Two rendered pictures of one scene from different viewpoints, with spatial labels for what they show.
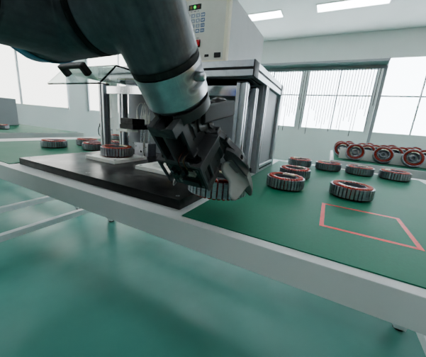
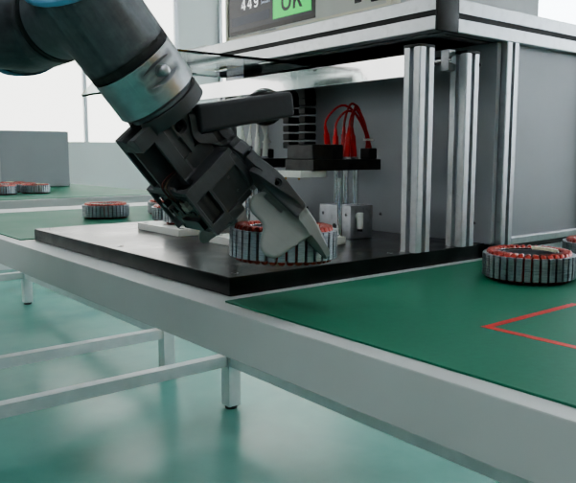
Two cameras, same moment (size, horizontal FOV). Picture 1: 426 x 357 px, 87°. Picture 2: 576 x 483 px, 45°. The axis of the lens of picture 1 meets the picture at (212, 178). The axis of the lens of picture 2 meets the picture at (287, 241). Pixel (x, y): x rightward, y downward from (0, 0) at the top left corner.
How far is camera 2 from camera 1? 0.39 m
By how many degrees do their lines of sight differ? 25
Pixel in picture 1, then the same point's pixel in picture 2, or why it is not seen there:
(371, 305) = (447, 427)
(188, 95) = (148, 95)
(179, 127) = (148, 137)
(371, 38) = not seen: outside the picture
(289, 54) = not seen: outside the picture
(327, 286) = (391, 400)
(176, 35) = (115, 34)
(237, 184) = (282, 231)
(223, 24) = not seen: outside the picture
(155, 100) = (115, 105)
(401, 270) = (530, 376)
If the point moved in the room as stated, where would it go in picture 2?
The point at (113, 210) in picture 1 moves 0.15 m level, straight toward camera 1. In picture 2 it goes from (137, 300) to (105, 331)
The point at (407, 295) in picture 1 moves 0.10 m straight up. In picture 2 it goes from (484, 398) to (490, 250)
